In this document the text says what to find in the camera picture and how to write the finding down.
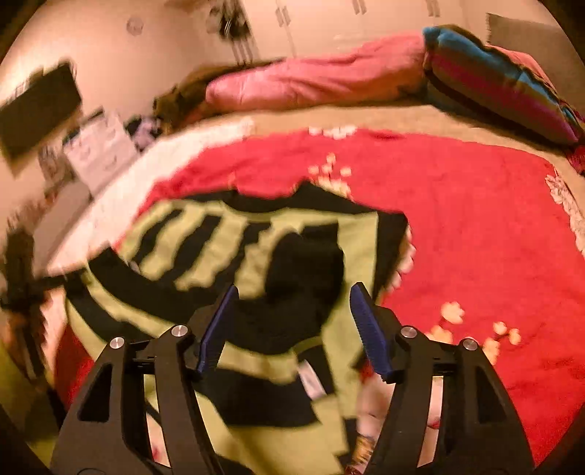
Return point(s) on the pile of clothes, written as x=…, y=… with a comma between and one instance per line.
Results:
x=144, y=130

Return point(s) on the white wardrobe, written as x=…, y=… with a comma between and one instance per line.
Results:
x=365, y=23

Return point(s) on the hanging bags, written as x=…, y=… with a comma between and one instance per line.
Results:
x=231, y=25

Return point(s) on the green black striped frog sweater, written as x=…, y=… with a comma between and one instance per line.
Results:
x=292, y=255

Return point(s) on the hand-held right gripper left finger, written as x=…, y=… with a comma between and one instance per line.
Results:
x=215, y=333

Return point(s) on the red floral blanket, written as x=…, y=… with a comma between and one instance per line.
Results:
x=480, y=228

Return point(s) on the brown furry coat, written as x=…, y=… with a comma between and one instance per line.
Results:
x=183, y=96

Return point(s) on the multicolour striped blanket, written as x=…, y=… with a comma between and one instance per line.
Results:
x=493, y=82

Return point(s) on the white drawer cabinet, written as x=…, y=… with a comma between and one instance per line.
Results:
x=98, y=150

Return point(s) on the black flat television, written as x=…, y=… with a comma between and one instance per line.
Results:
x=39, y=109

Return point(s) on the pink quilt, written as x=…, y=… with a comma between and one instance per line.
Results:
x=320, y=73

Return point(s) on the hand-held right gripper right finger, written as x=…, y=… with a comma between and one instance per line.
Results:
x=372, y=333

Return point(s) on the yellow green mat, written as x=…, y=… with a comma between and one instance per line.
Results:
x=18, y=393

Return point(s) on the round wall clock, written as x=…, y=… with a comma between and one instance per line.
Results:
x=135, y=25

